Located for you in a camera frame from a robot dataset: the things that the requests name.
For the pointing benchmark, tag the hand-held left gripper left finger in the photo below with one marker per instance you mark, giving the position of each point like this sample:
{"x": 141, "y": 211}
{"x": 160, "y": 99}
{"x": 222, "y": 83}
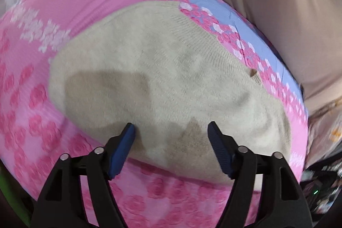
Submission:
{"x": 121, "y": 150}

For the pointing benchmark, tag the dark clutter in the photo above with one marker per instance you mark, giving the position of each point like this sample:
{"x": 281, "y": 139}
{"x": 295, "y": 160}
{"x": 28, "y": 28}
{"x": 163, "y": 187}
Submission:
{"x": 323, "y": 188}

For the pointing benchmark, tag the green object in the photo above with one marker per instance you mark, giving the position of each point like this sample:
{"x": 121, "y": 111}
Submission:
{"x": 13, "y": 198}

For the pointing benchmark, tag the pink floral bed sheet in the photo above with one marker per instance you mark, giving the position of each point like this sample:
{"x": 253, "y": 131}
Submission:
{"x": 53, "y": 17}

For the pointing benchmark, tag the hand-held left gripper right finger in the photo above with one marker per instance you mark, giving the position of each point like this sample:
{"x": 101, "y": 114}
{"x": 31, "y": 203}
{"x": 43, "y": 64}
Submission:
{"x": 220, "y": 150}

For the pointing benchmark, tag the beige sweater with black hearts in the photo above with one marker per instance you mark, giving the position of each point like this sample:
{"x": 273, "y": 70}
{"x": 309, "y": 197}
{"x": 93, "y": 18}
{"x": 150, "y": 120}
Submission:
{"x": 165, "y": 70}

